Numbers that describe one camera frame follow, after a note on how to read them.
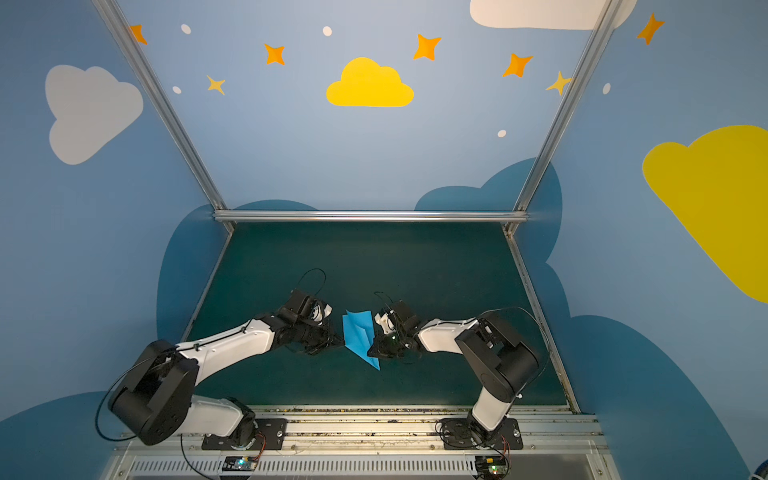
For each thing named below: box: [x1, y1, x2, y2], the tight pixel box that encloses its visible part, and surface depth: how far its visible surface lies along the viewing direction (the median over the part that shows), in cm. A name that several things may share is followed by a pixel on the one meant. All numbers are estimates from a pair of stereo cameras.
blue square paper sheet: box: [342, 309, 380, 371], surface depth 92 cm
